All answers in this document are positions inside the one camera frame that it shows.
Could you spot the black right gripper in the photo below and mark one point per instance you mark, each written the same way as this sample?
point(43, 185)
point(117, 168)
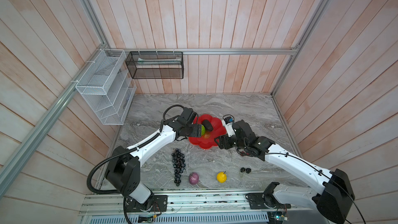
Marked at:
point(222, 138)

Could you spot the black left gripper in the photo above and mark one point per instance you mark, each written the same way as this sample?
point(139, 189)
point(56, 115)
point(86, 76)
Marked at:
point(196, 130)

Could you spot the green bumpy fake fruit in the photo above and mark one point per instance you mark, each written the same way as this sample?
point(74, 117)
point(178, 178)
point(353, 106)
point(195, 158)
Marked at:
point(203, 130)

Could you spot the dark speckled avocado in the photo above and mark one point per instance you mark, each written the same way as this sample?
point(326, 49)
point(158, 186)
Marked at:
point(207, 125)

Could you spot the red flower-shaped fruit bowl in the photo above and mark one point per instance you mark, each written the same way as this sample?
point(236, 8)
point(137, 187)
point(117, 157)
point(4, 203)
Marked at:
point(207, 140)

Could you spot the black fake grape bunch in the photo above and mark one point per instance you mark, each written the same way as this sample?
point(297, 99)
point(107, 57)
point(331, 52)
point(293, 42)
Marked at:
point(179, 165)

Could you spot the yellow fake lemon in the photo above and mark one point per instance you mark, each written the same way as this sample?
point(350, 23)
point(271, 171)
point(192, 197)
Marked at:
point(221, 177)

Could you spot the two black cherries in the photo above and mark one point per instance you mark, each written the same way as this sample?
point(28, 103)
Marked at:
point(244, 171)

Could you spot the purple fake fig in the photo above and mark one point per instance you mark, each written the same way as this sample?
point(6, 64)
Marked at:
point(194, 178)

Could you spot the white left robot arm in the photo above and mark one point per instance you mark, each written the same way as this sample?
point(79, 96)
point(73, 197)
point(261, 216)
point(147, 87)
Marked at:
point(124, 165)

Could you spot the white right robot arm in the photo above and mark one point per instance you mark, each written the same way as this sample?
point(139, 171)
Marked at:
point(328, 192)

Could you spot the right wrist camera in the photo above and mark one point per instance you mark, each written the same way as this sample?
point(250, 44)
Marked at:
point(228, 121)

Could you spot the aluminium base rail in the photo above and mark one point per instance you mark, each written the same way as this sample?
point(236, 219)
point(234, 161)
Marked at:
point(182, 206)

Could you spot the black wire mesh basket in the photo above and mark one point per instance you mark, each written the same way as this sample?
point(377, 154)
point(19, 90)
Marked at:
point(155, 64)

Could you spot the white wire mesh shelf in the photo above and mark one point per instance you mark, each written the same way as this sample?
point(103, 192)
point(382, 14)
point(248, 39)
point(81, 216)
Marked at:
point(107, 88)

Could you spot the horizontal aluminium wall rail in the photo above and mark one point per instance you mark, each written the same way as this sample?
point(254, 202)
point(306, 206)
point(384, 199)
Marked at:
point(215, 51)

